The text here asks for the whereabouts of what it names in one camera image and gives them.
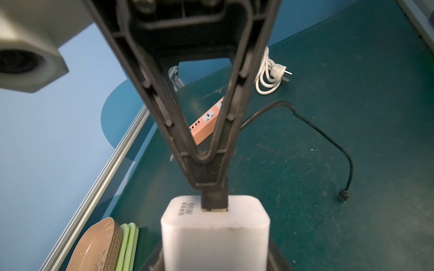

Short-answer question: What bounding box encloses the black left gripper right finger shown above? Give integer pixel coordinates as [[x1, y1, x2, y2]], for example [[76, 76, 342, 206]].
[[267, 239, 294, 271]]

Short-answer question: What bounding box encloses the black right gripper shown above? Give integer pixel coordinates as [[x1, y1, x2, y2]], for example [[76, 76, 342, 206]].
[[84, 1, 281, 190]]

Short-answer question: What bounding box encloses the orange power strip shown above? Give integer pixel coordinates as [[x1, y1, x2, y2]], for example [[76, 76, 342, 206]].
[[189, 97, 224, 146]]

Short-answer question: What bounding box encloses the aluminium frame rail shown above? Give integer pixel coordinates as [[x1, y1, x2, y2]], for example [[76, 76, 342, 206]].
[[38, 65, 185, 271]]

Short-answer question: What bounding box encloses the green electronic kitchen scale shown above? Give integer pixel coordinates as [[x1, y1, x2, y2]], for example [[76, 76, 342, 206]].
[[115, 222, 139, 271]]

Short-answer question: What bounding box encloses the white power strip cord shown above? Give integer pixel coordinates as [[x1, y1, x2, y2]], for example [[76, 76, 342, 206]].
[[254, 46, 293, 96]]

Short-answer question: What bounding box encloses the black USB charging cable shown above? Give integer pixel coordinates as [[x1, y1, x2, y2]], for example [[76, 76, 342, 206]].
[[200, 100, 354, 212]]

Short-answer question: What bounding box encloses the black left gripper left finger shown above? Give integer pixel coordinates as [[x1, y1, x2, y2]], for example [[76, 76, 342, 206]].
[[140, 241, 165, 271]]

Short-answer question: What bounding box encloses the white USB power adapter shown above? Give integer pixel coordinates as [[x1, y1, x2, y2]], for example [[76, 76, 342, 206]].
[[160, 195, 270, 271]]

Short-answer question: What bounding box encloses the pink panda pet bowl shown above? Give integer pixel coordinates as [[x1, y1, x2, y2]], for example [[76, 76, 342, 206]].
[[66, 217, 122, 271]]

